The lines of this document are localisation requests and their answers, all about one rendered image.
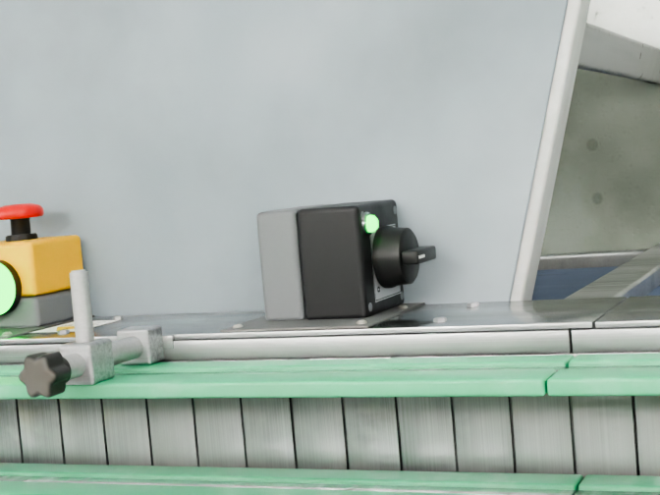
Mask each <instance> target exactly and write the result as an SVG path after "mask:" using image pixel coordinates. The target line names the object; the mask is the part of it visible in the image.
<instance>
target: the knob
mask: <svg viewBox="0 0 660 495"><path fill-rule="evenodd" d="M435 258H436V249H435V246H423V247H419V246H418V242H417V239H416V236H415V234H414V233H413V231H412V230H411V229H410V228H402V227H393V226H381V227H379V228H378V230H377V231H376V233H375V236H374V239H373V245H372V261H373V268H374V273H375V276H376V279H377V281H378V283H379V284H380V285H381V286H382V287H383V288H395V287H397V286H400V285H407V284H412V283H413V282H414V280H415V278H416V277H417V274H418V270H419V264H420V263H422V262H425V261H429V260H432V259H435Z"/></svg>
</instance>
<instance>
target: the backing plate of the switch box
mask: <svg viewBox="0 0 660 495"><path fill-rule="evenodd" d="M424 304H425V302H411V303H402V304H399V305H396V306H394V307H391V308H389V309H386V310H384V311H381V312H379V313H376V314H373V315H371V316H368V317H366V318H340V319H310V320H309V319H303V320H281V321H267V320H266V318H265V316H262V317H258V318H255V319H253V320H250V321H247V322H244V323H241V324H235V325H234V326H231V327H228V328H225V329H222V330H220V332H241V331H273V330H306V329H339V328H369V327H371V326H374V325H376V324H378V323H381V322H383V321H386V320H388V319H391V318H393V317H395V316H398V315H400V314H403V313H405V312H407V311H410V310H412V309H415V308H417V307H420V306H422V305H424Z"/></svg>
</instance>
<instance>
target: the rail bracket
mask: <svg viewBox="0 0 660 495"><path fill-rule="evenodd" d="M69 274H70V284H71V294H72V304H73V314H74V323H75V333H76V341H74V342H70V343H67V344H63V345H61V346H60V353H59V352H54V353H50V354H47V353H45V352H41V353H37V354H32V355H28V356H26V358H25V361H24V369H23V370H22V371H21V372H20V374H19V379H20V381H21V382H22V383H24V384H25V385H26V387H27V394H28V395H29V396H30V397H31V398H36V397H38V396H43V397H46V398H51V397H53V396H56V395H58V394H61V393H64V391H65V389H66V385H93V384H96V383H99V382H102V381H105V380H108V379H111V378H113V377H114V376H115V370H114V365H117V364H121V365H133V364H153V363H156V362H159V361H160V360H163V359H164V349H173V348H174V343H173V342H174V341H175V335H162V328H161V326H159V325H152V326H131V327H128V328H124V329H120V330H118V331H117V338H118V340H117V341H113V342H111V340H110V339H108V338H100V339H94V332H93V321H92V311H91V301H90V291H89V282H88V272H87V271H85V269H82V270H73V271H71V273H69Z"/></svg>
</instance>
